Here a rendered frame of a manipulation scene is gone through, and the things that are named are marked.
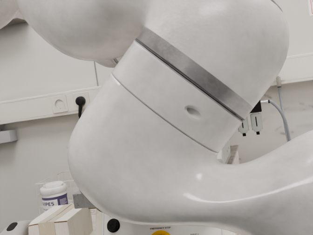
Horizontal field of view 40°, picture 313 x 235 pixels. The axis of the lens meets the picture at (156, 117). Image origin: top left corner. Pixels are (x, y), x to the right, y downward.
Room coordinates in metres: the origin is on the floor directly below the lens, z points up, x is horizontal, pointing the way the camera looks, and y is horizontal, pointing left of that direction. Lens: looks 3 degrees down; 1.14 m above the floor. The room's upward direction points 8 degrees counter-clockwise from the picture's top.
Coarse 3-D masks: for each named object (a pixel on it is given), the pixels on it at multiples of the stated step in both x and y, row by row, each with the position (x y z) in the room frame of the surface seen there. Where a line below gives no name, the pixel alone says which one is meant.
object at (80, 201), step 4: (76, 192) 0.85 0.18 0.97; (80, 192) 0.85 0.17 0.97; (76, 196) 0.84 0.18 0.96; (80, 196) 0.84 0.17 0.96; (84, 196) 0.83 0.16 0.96; (76, 200) 0.84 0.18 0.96; (80, 200) 0.84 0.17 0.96; (84, 200) 0.83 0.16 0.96; (76, 204) 0.84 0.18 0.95; (80, 204) 0.84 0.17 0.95; (84, 204) 0.83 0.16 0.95; (88, 204) 0.83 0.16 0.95; (76, 208) 0.84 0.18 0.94; (88, 208) 0.85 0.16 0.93; (92, 208) 0.85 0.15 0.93
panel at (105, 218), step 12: (108, 216) 1.06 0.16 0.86; (120, 228) 1.04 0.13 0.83; (132, 228) 1.03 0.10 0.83; (144, 228) 1.02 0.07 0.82; (156, 228) 1.01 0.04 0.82; (168, 228) 1.01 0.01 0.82; (180, 228) 1.00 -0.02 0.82; (192, 228) 0.99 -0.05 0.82; (204, 228) 0.98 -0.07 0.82; (216, 228) 0.98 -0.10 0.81
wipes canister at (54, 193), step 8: (48, 184) 1.40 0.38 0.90; (56, 184) 1.39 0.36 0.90; (64, 184) 1.43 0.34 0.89; (40, 192) 1.40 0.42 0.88; (48, 192) 1.38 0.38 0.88; (56, 192) 1.38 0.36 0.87; (64, 192) 1.40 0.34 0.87; (48, 200) 1.38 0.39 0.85; (56, 200) 1.38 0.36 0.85; (64, 200) 1.40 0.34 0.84; (48, 208) 1.38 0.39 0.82
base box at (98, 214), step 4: (236, 156) 1.36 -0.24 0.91; (236, 160) 1.34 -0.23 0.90; (96, 212) 1.08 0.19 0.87; (100, 212) 1.07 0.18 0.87; (96, 216) 1.07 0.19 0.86; (100, 216) 1.07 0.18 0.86; (96, 220) 1.07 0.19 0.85; (100, 220) 1.07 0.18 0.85; (96, 224) 1.06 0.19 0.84; (100, 224) 1.06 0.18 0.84; (96, 228) 1.06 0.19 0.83; (100, 228) 1.06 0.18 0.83; (96, 232) 1.06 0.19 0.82; (100, 232) 1.05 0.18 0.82; (224, 232) 0.97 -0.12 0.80; (228, 232) 0.97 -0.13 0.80; (232, 232) 0.97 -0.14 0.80
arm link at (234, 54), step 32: (32, 0) 0.48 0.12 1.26; (64, 0) 0.44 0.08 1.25; (96, 0) 0.41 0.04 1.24; (128, 0) 0.39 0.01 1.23; (160, 0) 0.36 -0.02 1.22; (192, 0) 0.33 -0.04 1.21; (224, 0) 0.33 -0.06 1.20; (256, 0) 0.33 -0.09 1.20; (64, 32) 0.45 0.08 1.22; (96, 32) 0.44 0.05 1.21; (128, 32) 0.43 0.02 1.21; (160, 32) 0.34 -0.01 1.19; (192, 32) 0.33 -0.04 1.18; (224, 32) 0.32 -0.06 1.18; (256, 32) 0.32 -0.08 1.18; (288, 32) 0.35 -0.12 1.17; (192, 64) 0.32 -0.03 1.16; (224, 64) 0.32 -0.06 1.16; (256, 64) 0.33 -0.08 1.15; (224, 96) 0.33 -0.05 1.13; (256, 96) 0.35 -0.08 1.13
